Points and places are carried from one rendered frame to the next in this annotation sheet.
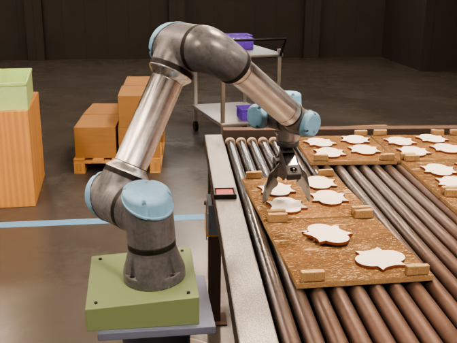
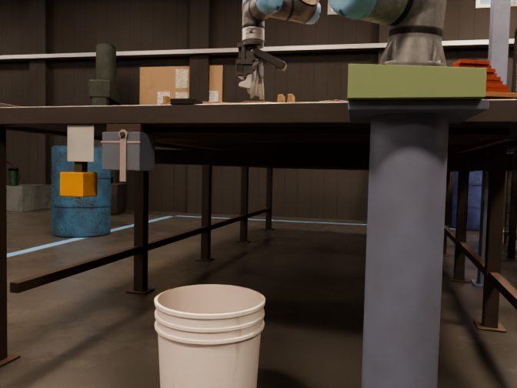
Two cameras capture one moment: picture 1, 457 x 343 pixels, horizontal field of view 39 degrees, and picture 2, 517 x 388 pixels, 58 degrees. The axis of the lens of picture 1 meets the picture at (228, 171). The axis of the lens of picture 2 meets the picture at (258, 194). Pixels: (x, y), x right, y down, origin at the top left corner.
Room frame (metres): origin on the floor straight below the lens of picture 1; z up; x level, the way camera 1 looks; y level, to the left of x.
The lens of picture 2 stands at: (1.40, 1.30, 0.72)
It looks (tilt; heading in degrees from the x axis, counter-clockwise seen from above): 3 degrees down; 290
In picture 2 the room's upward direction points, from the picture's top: 1 degrees clockwise
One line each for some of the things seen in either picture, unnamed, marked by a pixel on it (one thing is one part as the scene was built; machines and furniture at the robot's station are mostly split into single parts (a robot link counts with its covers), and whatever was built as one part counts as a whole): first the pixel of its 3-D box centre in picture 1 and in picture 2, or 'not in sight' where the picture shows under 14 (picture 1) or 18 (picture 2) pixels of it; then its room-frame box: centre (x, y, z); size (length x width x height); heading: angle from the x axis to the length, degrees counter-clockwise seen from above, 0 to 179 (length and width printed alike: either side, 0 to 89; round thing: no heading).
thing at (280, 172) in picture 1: (286, 158); (250, 61); (1.98, -0.18, 1.09); 0.09 x 0.08 x 0.12; 8
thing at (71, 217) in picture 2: not in sight; (81, 189); (4.80, -2.64, 0.46); 0.59 x 0.59 x 0.92
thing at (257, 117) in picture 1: (271, 115); (271, 5); (1.89, -0.12, 1.25); 0.11 x 0.11 x 0.08; 44
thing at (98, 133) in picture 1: (122, 121); not in sight; (5.77, 0.97, 0.33); 1.12 x 0.81 x 0.66; 8
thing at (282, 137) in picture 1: (287, 134); (252, 36); (1.97, -0.18, 1.17); 0.08 x 0.08 x 0.05
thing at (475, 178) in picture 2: not in sight; (476, 194); (0.79, -5.46, 0.46); 0.59 x 0.59 x 0.92
